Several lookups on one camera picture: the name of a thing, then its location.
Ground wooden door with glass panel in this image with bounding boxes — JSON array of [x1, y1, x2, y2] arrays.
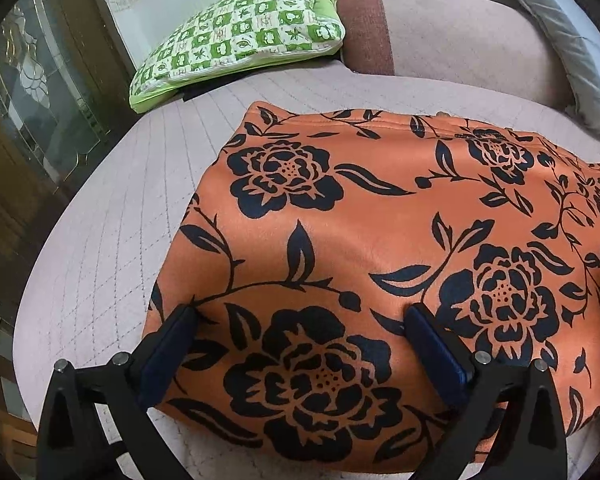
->
[[0, 0, 136, 311]]

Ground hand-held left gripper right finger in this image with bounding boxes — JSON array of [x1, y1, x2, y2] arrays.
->
[[405, 302, 568, 480]]

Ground green checkered pillow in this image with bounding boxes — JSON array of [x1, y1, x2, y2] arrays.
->
[[129, 0, 347, 113]]

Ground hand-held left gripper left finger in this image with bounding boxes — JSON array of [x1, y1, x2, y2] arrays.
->
[[36, 304, 198, 480]]

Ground grey pillow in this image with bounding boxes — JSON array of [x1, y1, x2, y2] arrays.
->
[[490, 0, 600, 141]]

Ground orange floral blouse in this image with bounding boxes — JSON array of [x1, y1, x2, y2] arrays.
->
[[142, 101, 600, 476]]

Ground pink sofa armrest bolster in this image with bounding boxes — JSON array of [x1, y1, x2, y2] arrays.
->
[[336, 0, 581, 111]]

